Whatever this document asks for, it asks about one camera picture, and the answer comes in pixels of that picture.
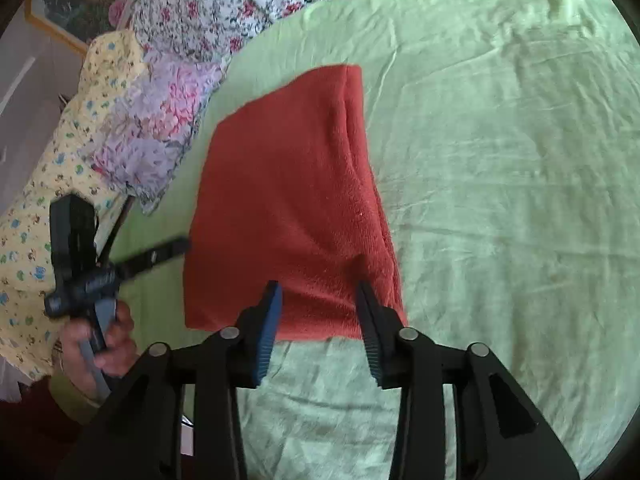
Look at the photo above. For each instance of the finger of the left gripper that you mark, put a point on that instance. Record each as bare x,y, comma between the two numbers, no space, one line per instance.
147,260

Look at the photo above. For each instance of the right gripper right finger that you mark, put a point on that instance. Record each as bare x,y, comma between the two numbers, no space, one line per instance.
463,401

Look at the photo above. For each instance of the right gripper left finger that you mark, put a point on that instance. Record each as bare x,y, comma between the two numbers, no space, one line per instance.
136,434

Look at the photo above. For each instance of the red knit sweater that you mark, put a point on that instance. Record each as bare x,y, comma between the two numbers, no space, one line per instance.
287,194

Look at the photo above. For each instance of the pink lilac floral pillow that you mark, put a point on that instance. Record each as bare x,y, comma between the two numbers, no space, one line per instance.
148,131

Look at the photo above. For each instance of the yellow patterned blanket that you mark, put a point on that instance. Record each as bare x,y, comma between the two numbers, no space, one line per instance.
113,62

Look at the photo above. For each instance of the green bed sheet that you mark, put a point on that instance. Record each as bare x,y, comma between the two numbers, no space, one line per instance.
504,140

